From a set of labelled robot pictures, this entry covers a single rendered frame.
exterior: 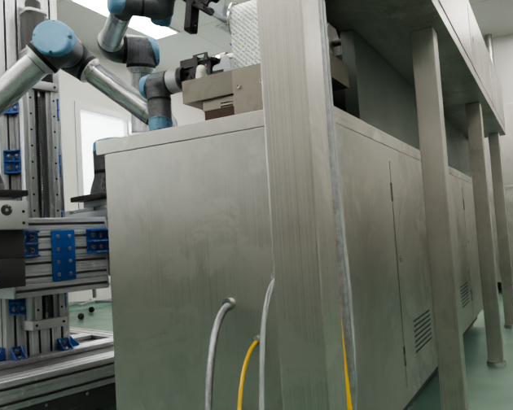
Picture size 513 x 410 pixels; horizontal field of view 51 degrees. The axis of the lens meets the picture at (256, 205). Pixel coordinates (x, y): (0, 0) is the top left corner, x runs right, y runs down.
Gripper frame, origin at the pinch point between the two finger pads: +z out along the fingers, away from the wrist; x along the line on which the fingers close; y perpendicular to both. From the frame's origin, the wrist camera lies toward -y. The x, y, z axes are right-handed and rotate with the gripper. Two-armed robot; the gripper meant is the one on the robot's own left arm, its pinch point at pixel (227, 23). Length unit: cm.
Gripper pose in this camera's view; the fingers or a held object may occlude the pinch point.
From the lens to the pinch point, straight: 175.4
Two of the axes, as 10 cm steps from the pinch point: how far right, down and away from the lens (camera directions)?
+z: 7.1, 5.7, -4.1
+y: 5.1, -8.2, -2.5
